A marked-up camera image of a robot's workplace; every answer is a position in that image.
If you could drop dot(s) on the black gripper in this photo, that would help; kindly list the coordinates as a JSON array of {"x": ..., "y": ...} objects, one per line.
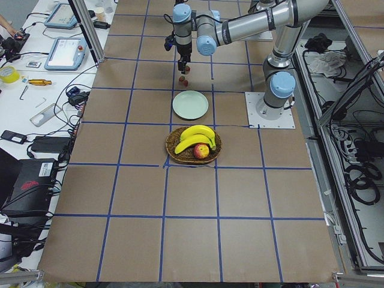
[{"x": 183, "y": 51}]

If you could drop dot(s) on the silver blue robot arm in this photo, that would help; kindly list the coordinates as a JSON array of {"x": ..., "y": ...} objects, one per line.
[{"x": 289, "y": 19}]

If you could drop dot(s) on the pale green round plate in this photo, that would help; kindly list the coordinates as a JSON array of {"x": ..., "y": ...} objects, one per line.
[{"x": 190, "y": 105}]

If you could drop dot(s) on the yellow banana bunch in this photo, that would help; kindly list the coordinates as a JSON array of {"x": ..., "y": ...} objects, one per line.
[{"x": 194, "y": 135}]

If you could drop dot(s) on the paper cup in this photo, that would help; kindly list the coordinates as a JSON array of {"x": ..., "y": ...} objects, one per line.
[{"x": 100, "y": 14}]

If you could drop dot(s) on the red yellow apple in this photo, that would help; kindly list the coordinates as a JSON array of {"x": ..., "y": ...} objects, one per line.
[{"x": 201, "y": 151}]

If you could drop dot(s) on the brown wicker basket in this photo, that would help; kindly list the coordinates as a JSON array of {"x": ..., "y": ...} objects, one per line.
[{"x": 186, "y": 156}]

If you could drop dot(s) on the near teach pendant tablet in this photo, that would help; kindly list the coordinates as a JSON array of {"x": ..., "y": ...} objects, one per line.
[{"x": 66, "y": 54}]

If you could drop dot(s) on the teach pendant tablet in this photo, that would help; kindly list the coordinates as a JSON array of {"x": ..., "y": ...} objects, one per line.
[
  {"x": 66, "y": 54},
  {"x": 61, "y": 17}
]

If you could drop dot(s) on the far teach pendant tablet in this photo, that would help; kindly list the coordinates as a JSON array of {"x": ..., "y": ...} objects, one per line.
[{"x": 61, "y": 17}]

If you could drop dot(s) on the black cloth bundle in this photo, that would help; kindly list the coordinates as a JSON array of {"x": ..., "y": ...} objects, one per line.
[{"x": 319, "y": 43}]

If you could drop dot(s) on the white crumpled cloth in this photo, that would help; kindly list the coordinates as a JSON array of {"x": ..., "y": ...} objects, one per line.
[{"x": 328, "y": 63}]

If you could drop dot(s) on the orange metal tool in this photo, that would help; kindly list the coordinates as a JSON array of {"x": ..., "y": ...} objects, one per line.
[{"x": 39, "y": 82}]

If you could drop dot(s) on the black power adapter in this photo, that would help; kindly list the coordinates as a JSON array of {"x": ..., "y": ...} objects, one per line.
[{"x": 50, "y": 144}]

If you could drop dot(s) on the yellow tape roll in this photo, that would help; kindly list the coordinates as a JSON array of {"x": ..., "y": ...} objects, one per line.
[{"x": 9, "y": 74}]

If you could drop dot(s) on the black computer box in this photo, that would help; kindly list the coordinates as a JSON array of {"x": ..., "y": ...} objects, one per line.
[{"x": 32, "y": 191}]

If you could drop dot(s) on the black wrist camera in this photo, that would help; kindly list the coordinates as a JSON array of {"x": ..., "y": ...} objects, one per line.
[{"x": 169, "y": 42}]

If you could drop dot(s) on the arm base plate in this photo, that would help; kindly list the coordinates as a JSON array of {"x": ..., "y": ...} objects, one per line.
[
  {"x": 263, "y": 36},
  {"x": 262, "y": 116}
]

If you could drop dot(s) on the aluminium frame post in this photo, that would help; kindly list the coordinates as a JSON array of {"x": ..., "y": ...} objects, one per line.
[{"x": 81, "y": 14}]

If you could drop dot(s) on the grey metal bracket plate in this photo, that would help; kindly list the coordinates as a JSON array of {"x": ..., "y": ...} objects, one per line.
[{"x": 45, "y": 115}]

